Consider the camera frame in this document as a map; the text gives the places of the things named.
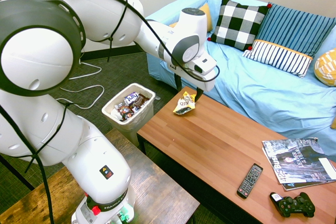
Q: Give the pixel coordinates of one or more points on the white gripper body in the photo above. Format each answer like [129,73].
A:
[203,81]

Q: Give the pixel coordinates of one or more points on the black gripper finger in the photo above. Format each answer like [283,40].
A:
[178,83]
[199,95]

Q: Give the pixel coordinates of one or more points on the yellow chip bag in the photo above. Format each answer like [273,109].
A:
[185,103]

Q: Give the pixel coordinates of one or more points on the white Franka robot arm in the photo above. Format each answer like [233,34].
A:
[99,155]

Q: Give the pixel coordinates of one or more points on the white trash bin with wrappers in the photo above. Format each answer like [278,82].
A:
[115,103]

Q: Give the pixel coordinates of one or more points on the brown snack wrapper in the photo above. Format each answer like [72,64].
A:
[141,100]

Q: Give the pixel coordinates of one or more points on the wooden coffee table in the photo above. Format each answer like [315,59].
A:
[210,142]

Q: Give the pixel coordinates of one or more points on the hint blackberry water bottle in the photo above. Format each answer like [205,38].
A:
[130,98]

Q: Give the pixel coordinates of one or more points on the light blue sofa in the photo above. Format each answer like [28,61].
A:
[252,95]

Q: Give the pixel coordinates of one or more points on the Hello Panda chocolate wrapper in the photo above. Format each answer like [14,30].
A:
[125,111]

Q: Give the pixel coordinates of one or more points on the plain yellow pillow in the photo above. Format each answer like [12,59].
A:
[208,16]

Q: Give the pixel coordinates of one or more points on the black white checkered pillow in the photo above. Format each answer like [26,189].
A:
[237,23]

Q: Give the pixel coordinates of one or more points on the white crumpled tissue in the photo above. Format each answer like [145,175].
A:
[115,115]

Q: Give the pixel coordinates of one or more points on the white navy striped pillow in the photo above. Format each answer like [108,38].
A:
[281,57]

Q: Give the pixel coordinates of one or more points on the black TV remote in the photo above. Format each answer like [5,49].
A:
[250,180]

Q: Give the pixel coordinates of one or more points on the rustic wooden robot table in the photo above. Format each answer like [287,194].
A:
[157,190]

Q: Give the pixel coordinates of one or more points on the blue striped pillow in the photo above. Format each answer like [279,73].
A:
[296,30]

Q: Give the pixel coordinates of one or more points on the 425 Business magazine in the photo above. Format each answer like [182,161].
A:
[294,159]

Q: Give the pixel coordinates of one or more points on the yellow white patterned pillow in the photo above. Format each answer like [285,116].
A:
[326,68]

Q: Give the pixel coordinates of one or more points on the magazine with white cover edge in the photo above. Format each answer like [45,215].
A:
[295,186]

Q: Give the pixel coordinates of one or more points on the black game controller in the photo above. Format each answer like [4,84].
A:
[294,205]

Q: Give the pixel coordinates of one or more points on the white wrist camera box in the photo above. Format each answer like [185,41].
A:
[206,62]

